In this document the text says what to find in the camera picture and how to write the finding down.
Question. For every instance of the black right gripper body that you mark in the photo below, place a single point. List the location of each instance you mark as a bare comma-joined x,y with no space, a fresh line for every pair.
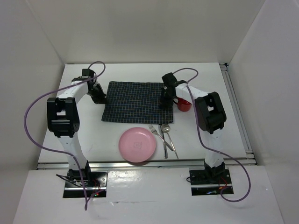
162,94

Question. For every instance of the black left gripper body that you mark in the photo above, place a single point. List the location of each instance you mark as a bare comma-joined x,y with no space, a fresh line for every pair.
96,89

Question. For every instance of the red mug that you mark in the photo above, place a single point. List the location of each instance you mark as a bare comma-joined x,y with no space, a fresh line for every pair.
182,104

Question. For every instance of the dark checked cloth napkin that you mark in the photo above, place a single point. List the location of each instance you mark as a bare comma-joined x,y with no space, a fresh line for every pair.
136,103

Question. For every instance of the pink plate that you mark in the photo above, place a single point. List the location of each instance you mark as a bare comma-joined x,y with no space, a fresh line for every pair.
137,145

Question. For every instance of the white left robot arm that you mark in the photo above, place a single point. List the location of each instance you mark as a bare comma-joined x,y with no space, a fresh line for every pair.
63,120

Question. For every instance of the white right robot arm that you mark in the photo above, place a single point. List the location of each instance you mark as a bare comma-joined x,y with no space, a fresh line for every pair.
210,118

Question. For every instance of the silver spoon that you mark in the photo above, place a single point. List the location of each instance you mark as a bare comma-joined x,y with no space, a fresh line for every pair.
166,129

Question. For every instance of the silver fork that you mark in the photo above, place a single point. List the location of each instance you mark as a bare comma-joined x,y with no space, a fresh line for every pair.
154,131

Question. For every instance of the aluminium right rail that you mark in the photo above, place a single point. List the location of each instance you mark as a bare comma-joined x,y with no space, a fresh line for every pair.
236,109

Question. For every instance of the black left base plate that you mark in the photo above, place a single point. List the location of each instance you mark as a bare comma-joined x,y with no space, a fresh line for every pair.
91,180

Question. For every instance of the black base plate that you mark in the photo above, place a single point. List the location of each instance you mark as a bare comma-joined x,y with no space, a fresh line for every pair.
201,177
91,180

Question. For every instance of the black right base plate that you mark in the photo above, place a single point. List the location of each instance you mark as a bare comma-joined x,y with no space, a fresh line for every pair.
201,177

